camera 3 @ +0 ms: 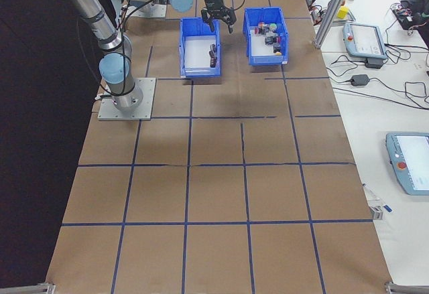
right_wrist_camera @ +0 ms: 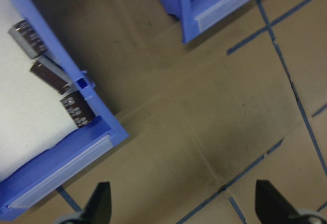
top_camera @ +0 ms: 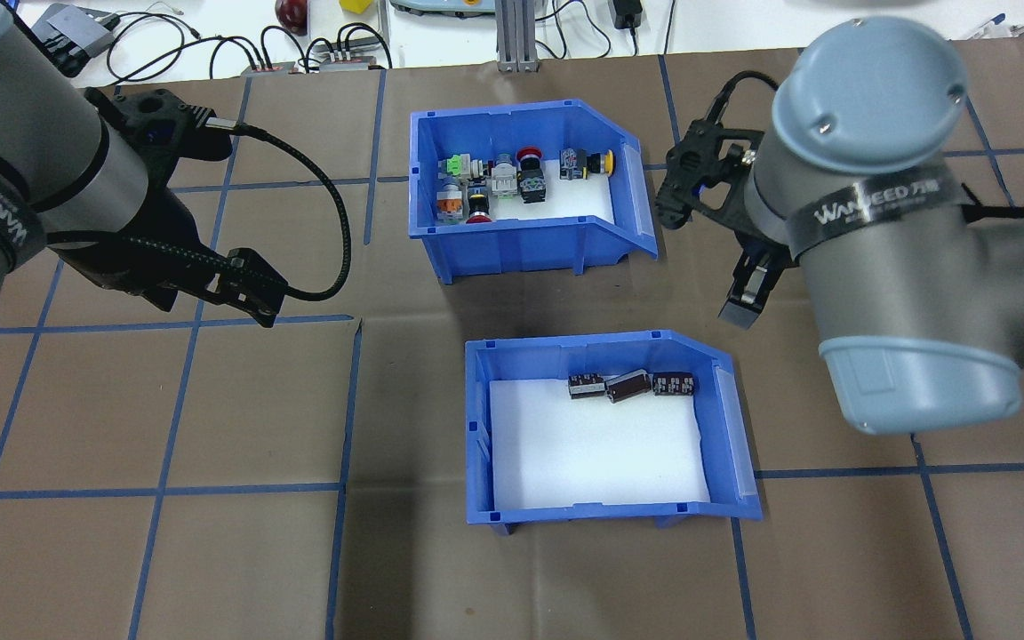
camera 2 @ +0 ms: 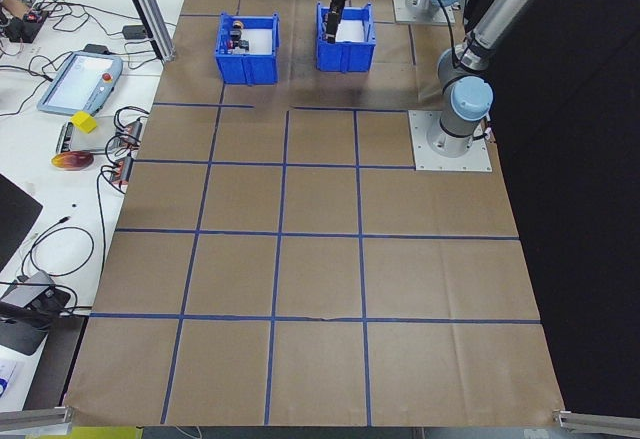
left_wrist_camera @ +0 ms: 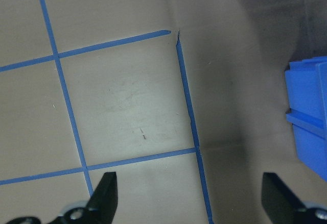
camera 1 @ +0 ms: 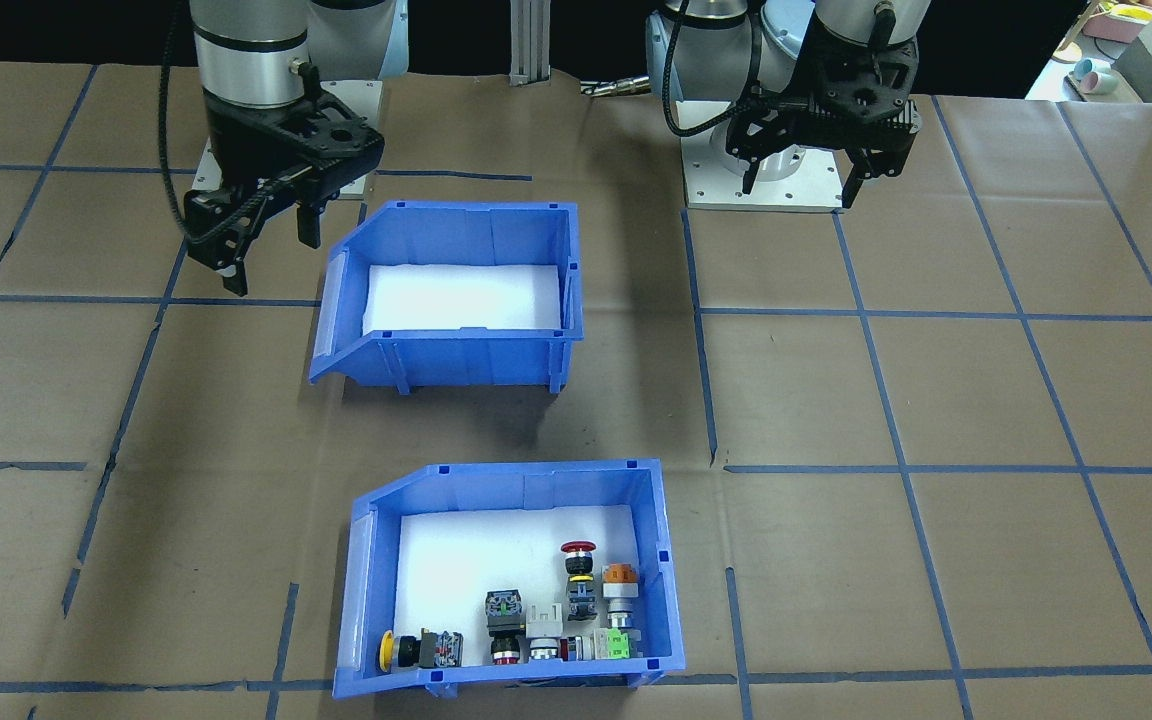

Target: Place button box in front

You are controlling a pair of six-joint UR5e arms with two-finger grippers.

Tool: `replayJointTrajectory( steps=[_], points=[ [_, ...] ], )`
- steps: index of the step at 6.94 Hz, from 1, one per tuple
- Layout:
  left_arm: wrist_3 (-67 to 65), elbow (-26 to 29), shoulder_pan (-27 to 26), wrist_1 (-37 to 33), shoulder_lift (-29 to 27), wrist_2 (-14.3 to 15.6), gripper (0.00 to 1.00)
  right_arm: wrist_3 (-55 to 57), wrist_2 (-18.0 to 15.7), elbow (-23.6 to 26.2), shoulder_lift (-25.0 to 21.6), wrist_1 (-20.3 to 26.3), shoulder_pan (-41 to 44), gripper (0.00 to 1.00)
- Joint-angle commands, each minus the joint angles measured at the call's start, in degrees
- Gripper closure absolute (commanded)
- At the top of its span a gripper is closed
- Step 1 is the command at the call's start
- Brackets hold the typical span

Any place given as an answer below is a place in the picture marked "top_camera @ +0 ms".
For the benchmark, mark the blue bin with buttons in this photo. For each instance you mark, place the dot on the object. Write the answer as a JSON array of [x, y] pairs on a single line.
[[521, 249]]

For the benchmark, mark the blue bin with capacitors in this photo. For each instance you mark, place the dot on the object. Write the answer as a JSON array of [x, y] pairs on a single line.
[[610, 517]]

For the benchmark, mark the grey usb adapter box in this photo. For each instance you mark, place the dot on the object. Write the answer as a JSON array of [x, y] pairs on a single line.
[[269, 68], [348, 64]]

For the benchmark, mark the yellow push button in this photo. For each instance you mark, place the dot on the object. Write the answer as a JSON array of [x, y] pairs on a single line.
[[579, 164]]

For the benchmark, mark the red mushroom push button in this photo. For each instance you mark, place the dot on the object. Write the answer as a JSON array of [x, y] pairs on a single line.
[[477, 200]]

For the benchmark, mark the black cylindrical capacitor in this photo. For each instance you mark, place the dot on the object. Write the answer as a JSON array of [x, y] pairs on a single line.
[[586, 386], [672, 385]]

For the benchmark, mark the grey docking hub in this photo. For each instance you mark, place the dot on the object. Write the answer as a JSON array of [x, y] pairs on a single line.
[[76, 27]]

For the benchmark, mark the middle black capacitor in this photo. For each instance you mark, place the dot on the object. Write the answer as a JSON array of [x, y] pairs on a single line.
[[628, 387]]

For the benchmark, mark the red yellow toy fruit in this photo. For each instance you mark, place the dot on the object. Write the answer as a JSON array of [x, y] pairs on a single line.
[[292, 12]]

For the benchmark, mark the white side table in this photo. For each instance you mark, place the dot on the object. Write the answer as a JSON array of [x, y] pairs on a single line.
[[743, 27]]

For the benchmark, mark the black power adapter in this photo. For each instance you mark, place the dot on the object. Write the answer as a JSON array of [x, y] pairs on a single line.
[[627, 12]]

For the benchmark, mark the yellow block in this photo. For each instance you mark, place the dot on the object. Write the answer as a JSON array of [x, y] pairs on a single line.
[[355, 5]]

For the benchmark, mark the grey blue teach pendant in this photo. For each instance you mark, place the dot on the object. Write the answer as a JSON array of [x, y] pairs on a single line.
[[441, 7]]

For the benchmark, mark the small grey switch block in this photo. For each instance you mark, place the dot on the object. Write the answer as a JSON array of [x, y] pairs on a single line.
[[532, 187]]

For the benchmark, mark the white grey switch block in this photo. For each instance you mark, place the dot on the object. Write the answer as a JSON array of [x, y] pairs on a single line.
[[504, 178]]

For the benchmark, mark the orange grey selector switch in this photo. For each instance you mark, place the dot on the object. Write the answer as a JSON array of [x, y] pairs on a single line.
[[450, 200]]

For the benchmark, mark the green white switch block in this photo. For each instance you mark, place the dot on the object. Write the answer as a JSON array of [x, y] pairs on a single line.
[[457, 166]]

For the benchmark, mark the aluminium post with black strip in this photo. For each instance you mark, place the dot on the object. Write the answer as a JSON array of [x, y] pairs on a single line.
[[518, 36]]

